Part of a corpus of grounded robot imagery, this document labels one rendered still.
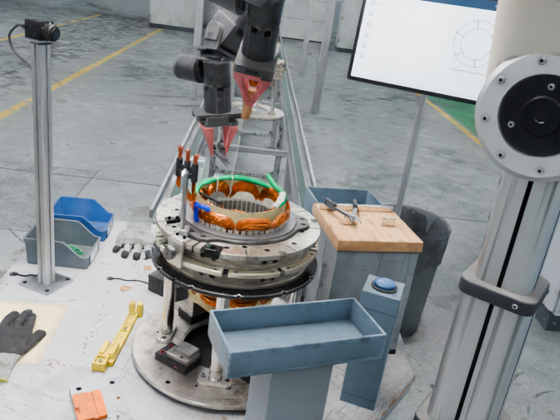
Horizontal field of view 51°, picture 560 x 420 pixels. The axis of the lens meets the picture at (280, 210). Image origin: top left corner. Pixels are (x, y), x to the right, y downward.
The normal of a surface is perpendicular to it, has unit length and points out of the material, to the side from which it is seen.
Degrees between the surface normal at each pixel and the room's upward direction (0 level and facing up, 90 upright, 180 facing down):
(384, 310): 90
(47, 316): 0
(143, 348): 0
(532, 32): 109
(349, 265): 90
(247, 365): 90
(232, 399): 0
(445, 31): 83
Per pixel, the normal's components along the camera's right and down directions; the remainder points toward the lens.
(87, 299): 0.13, -0.92
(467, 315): -0.58, 0.24
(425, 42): -0.41, 0.18
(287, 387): 0.35, 0.40
